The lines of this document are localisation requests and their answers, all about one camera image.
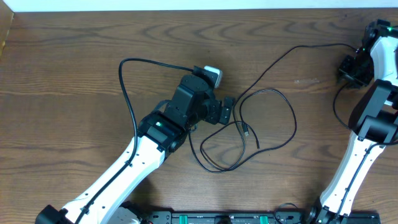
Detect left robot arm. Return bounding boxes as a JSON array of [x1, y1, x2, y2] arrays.
[[35, 72, 233, 223]]

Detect left camera black cable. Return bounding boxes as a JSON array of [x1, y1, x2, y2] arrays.
[[74, 57, 206, 224]]

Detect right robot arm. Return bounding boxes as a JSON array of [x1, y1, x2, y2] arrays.
[[306, 19, 397, 224]]

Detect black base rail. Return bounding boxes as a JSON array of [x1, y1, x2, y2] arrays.
[[136, 210, 381, 224]]

